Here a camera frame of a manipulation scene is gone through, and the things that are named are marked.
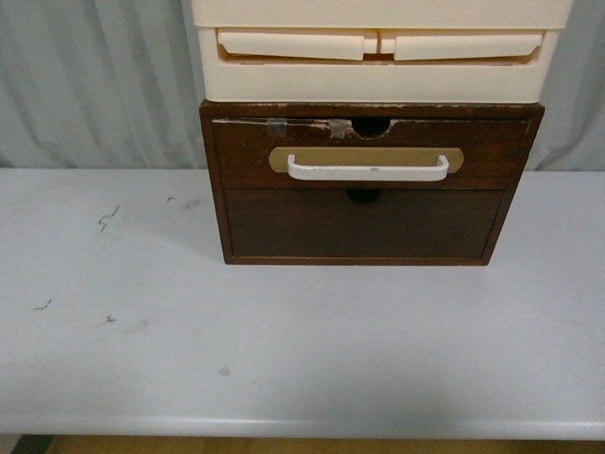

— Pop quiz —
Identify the white drawer handle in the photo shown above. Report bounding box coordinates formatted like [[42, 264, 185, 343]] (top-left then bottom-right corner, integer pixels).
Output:
[[287, 155, 450, 183]]

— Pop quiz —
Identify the wooden drawer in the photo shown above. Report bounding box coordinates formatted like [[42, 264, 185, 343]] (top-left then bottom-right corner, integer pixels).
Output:
[[225, 189, 501, 259], [212, 118, 527, 189]]

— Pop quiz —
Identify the brown wooden drawer cabinet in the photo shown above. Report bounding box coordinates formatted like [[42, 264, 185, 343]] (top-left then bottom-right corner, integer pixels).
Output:
[[199, 101, 544, 266]]

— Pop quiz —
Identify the cream plastic storage box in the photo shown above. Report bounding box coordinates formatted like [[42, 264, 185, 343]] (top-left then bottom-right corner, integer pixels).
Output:
[[192, 1, 572, 104]]

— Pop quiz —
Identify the grey curtain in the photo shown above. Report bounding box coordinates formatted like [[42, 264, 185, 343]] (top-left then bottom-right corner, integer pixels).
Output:
[[1, 1, 604, 171]]

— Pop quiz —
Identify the gold handle backplate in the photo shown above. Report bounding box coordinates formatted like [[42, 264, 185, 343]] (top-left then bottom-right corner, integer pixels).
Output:
[[268, 147, 464, 173]]

